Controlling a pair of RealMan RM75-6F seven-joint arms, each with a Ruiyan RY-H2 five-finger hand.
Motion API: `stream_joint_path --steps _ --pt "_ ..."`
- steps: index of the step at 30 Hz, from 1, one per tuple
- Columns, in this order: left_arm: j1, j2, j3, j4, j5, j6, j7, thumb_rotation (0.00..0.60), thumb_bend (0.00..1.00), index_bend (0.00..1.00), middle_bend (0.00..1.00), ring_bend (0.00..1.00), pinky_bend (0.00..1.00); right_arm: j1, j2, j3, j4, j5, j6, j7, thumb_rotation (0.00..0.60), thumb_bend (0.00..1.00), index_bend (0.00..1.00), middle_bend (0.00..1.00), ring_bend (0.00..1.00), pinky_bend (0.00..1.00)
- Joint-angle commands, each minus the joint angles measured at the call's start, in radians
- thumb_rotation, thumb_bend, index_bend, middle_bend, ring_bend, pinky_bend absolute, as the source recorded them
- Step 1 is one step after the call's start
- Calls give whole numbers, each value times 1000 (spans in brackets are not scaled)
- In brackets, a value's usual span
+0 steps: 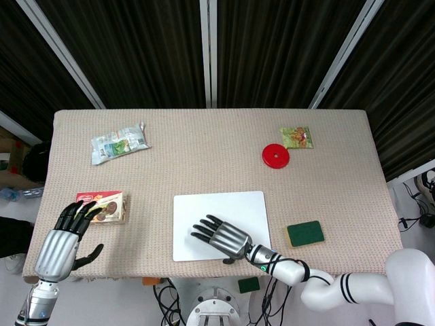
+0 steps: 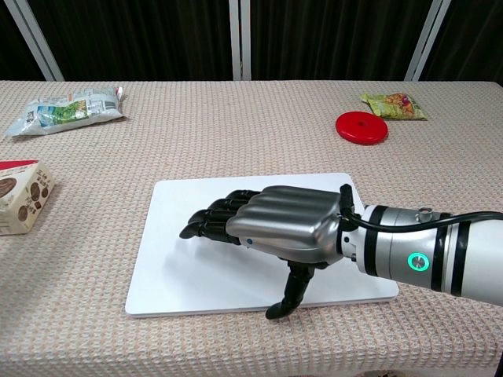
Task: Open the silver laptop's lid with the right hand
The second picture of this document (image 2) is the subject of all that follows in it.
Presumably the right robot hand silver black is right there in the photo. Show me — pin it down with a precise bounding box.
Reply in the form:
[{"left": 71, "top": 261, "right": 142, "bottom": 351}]
[{"left": 178, "top": 185, "right": 343, "bottom": 320}]

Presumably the silver laptop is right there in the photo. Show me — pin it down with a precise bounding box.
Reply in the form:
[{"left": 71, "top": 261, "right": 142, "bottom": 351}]
[{"left": 124, "top": 172, "right": 400, "bottom": 318}]

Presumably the beige waffle tablecloth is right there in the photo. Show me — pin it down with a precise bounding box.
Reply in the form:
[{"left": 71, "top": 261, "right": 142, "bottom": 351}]
[{"left": 0, "top": 80, "right": 503, "bottom": 377}]

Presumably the red plastic disc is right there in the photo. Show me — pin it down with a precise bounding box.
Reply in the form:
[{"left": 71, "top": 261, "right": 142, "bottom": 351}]
[{"left": 335, "top": 111, "right": 390, "bottom": 146}]

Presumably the yellow green snack bag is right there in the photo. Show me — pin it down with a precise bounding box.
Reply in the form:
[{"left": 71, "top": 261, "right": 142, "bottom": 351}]
[{"left": 360, "top": 92, "right": 428, "bottom": 122}]

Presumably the black curtain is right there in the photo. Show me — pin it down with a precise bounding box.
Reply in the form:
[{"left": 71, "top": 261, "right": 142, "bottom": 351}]
[{"left": 0, "top": 0, "right": 503, "bottom": 82}]

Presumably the white green snack bag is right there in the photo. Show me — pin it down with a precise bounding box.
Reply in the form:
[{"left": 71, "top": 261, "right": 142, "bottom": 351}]
[{"left": 3, "top": 86, "right": 126, "bottom": 137}]

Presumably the beige cookie box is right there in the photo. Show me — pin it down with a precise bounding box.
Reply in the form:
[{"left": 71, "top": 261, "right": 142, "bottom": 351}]
[{"left": 0, "top": 159, "right": 55, "bottom": 236}]

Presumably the white frame post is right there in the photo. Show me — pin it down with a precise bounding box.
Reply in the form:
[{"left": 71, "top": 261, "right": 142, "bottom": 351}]
[
  {"left": 229, "top": 0, "right": 252, "bottom": 82},
  {"left": 0, "top": 0, "right": 64, "bottom": 82},
  {"left": 404, "top": 0, "right": 453, "bottom": 82}
]

